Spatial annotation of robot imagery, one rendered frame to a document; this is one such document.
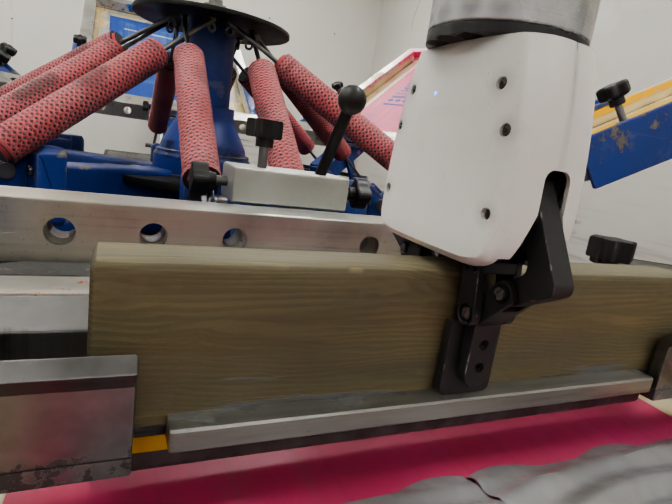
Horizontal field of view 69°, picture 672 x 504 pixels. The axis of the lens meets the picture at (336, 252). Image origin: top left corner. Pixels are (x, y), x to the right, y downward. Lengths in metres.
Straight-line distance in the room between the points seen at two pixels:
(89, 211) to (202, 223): 0.09
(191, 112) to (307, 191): 0.28
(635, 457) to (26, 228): 0.44
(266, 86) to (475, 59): 0.63
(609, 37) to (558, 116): 2.69
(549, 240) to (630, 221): 2.40
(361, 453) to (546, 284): 0.13
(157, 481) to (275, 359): 0.08
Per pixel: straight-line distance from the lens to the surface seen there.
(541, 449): 0.33
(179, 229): 0.43
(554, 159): 0.22
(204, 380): 0.22
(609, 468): 0.33
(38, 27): 4.39
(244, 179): 0.49
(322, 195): 0.52
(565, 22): 0.24
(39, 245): 0.44
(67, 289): 0.38
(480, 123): 0.22
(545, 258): 0.22
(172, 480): 0.25
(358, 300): 0.22
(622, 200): 2.66
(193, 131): 0.70
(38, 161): 0.81
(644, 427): 0.41
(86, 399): 0.20
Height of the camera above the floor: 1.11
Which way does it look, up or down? 12 degrees down
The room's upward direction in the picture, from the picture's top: 8 degrees clockwise
